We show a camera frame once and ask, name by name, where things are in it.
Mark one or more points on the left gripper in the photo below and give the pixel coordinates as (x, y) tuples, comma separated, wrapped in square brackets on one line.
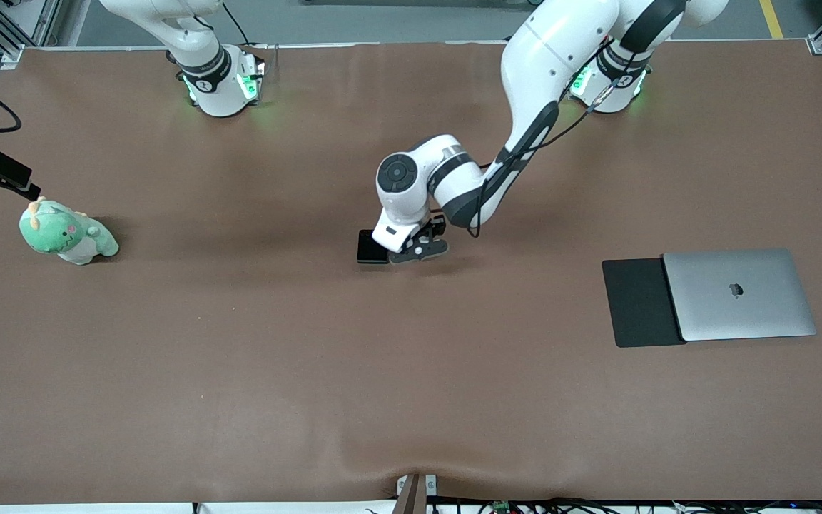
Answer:
[(437, 226)]

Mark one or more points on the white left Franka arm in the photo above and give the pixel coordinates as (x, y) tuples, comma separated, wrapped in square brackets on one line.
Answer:
[(546, 57)]

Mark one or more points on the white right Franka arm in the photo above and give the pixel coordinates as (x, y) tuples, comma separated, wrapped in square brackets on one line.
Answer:
[(204, 43)]

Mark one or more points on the black mouse pad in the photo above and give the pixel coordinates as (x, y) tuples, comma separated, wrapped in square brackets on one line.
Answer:
[(636, 303)]

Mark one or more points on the green dinosaur plush toy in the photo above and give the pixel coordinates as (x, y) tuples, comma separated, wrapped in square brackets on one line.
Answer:
[(61, 235)]

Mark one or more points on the small green circuit board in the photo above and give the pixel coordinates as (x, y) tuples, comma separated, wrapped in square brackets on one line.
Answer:
[(501, 507)]

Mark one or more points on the silver Apple laptop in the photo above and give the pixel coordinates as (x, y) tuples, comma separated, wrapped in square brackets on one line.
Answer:
[(739, 314)]

